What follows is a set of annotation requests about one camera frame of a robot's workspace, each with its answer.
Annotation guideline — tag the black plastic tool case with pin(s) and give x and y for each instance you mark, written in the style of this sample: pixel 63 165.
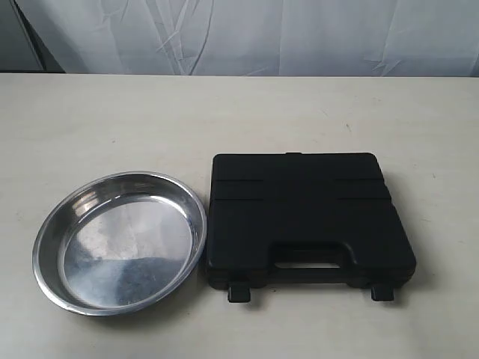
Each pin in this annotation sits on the black plastic tool case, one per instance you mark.
pixel 299 218

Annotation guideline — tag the round stainless steel pan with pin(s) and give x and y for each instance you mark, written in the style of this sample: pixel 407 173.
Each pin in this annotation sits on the round stainless steel pan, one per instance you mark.
pixel 119 244

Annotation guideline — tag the white backdrop curtain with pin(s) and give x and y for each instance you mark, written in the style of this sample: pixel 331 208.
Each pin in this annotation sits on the white backdrop curtain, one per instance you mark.
pixel 260 38

